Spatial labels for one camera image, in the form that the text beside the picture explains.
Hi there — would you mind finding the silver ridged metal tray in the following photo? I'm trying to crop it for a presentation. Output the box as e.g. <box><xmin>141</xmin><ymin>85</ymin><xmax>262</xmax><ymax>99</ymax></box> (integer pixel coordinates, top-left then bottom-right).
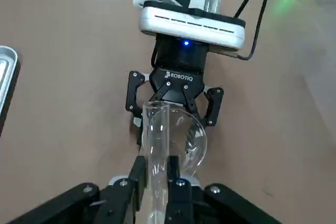
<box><xmin>0</xmin><ymin>45</ymin><xmax>20</xmax><ymax>137</ymax></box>

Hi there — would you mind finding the clear glass beaker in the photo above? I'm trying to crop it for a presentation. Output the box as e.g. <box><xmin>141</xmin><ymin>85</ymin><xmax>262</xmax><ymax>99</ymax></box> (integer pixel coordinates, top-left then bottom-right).
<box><xmin>150</xmin><ymin>108</ymin><xmax>208</xmax><ymax>180</ymax></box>

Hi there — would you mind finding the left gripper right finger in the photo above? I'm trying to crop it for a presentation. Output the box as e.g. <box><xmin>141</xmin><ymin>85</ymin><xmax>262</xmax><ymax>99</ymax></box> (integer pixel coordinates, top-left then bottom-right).
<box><xmin>167</xmin><ymin>155</ymin><xmax>282</xmax><ymax>224</ymax></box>

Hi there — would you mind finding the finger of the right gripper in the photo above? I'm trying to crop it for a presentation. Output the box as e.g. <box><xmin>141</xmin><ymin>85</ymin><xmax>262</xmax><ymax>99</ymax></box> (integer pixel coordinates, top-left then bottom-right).
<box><xmin>201</xmin><ymin>87</ymin><xmax>225</xmax><ymax>127</ymax></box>
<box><xmin>125</xmin><ymin>70</ymin><xmax>146</xmax><ymax>146</ymax></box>

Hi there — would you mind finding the clear glass test tube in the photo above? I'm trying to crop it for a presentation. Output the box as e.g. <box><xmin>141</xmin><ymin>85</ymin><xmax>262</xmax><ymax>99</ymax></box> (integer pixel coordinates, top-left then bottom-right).
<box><xmin>141</xmin><ymin>100</ymin><xmax>171</xmax><ymax>224</ymax></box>

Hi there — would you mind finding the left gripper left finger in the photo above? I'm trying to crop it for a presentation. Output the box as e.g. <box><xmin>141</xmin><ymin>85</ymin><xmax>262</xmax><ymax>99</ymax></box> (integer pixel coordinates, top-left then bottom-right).
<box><xmin>10</xmin><ymin>155</ymin><xmax>147</xmax><ymax>224</ymax></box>

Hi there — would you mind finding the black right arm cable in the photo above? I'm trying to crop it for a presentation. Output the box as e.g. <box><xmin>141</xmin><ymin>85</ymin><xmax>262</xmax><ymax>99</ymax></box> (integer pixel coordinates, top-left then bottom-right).
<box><xmin>234</xmin><ymin>0</ymin><xmax>275</xmax><ymax>61</ymax></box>

